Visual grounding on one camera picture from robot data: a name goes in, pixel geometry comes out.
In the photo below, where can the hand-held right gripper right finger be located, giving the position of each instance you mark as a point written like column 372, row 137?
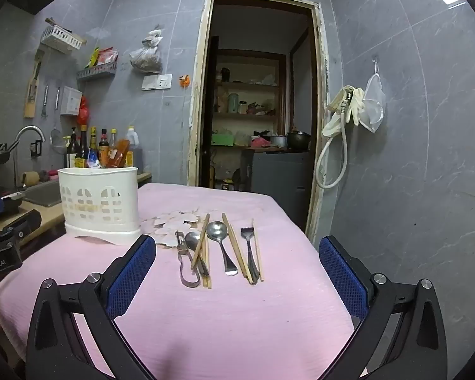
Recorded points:
column 344, row 281

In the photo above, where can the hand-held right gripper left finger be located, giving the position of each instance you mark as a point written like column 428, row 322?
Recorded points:
column 130, row 277

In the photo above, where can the metal peeler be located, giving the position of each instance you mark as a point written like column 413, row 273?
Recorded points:
column 181, row 265

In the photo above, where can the small metal spoon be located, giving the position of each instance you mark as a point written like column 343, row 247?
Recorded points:
column 192, row 239

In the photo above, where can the wooden chopstick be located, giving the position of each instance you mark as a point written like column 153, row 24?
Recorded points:
column 258, row 253
column 243, row 263
column 201, row 241
column 233, row 241
column 208, row 273

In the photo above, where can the large metal spoon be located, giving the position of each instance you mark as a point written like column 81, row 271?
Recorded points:
column 215, row 229

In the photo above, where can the white plastic utensil holder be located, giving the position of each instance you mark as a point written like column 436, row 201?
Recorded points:
column 99, row 182

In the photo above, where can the metal fork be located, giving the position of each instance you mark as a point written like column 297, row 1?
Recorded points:
column 247, row 233

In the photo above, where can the kitchen sink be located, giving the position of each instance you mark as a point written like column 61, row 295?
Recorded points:
column 43, row 194

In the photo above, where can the chrome faucet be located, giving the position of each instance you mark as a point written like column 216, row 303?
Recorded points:
column 27, row 130

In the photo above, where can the dark sauce bottle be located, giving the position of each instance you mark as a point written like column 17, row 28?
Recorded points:
column 71, row 154
column 93, row 150
column 82, row 150
column 103, row 144

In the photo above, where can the hanging metal strainer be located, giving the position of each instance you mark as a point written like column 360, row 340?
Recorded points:
column 56, row 134

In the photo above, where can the pink floral cloth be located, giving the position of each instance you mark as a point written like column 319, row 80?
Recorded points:
column 221, row 324

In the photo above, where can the hanging metal utensil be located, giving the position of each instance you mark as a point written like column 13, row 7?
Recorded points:
column 44, row 101

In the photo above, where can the wooden cutting board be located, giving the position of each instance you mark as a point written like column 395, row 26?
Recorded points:
column 31, row 95

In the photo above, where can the orange packet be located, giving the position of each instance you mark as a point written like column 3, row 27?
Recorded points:
column 116, row 156

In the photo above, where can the dark grey cabinet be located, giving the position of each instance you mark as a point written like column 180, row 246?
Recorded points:
column 281, row 174

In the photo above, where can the cooking oil jug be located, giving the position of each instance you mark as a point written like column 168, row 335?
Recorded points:
column 133, row 146

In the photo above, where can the red plastic bag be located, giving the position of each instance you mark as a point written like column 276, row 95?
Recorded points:
column 84, row 113

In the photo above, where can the black cooking pot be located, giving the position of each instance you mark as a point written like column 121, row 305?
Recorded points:
column 299, row 139

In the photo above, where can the silver pot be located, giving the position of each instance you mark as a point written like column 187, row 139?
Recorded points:
column 278, row 141

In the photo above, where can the green box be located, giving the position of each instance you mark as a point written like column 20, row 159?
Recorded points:
column 222, row 140

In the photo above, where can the cream rubber gloves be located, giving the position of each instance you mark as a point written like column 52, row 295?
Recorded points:
column 356, row 107

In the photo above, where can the white plastic basket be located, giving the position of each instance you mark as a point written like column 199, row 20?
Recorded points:
column 61, row 40

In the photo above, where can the yellow green packet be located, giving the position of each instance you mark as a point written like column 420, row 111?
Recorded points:
column 93, row 57

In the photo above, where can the white mesh bag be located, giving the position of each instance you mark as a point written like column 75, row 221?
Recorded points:
column 374, row 103

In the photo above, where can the red snack packet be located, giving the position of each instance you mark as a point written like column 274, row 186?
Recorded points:
column 109, row 56

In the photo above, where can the wooden shelf unit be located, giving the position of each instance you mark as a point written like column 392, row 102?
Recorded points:
column 245, row 115

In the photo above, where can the green canister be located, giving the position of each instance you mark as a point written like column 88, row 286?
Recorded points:
column 233, row 103

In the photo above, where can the hanging plastic bag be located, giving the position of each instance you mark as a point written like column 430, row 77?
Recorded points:
column 146, row 57

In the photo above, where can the white wall box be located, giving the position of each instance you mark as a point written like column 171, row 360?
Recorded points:
column 71, row 101

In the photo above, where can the grey wall rack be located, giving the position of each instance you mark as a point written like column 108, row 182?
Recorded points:
column 97, row 73

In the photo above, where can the worn door frame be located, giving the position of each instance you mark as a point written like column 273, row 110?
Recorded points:
column 320, row 87

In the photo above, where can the white wall socket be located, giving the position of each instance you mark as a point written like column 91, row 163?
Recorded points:
column 157, row 82

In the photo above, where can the orange wall hook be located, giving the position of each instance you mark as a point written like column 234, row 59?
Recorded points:
column 185, row 80

